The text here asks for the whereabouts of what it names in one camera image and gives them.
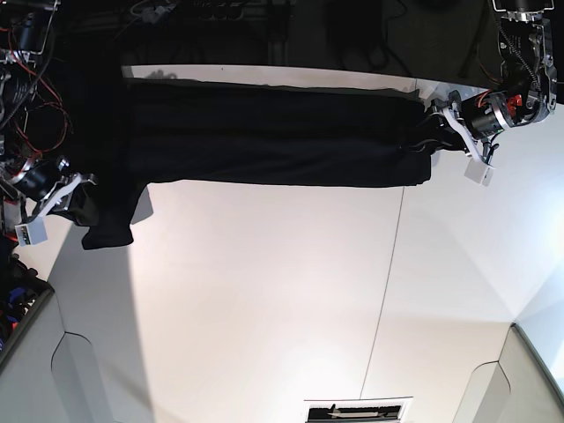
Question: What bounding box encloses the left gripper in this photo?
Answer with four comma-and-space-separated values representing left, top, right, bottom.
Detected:
430, 90, 514, 166

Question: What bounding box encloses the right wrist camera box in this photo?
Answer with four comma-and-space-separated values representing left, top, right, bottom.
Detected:
15, 218, 48, 247

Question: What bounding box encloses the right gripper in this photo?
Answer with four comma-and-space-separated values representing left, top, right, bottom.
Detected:
4, 155, 97, 223

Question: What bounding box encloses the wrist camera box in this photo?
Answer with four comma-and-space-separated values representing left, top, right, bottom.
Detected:
464, 160, 495, 187
15, 218, 48, 247

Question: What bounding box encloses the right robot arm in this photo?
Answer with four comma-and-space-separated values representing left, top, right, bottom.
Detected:
1, 1, 98, 226

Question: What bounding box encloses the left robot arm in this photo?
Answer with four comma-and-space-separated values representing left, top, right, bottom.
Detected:
427, 1, 559, 166

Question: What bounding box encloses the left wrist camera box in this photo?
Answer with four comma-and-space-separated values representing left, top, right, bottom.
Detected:
464, 160, 495, 187

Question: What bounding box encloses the black printed t-shirt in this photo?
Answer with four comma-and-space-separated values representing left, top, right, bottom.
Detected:
65, 43, 466, 251

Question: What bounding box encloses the white label card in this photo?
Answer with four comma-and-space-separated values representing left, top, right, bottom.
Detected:
303, 397, 413, 423

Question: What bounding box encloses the grey bin with clothes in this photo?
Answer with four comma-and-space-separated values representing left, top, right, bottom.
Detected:
1, 253, 55, 370

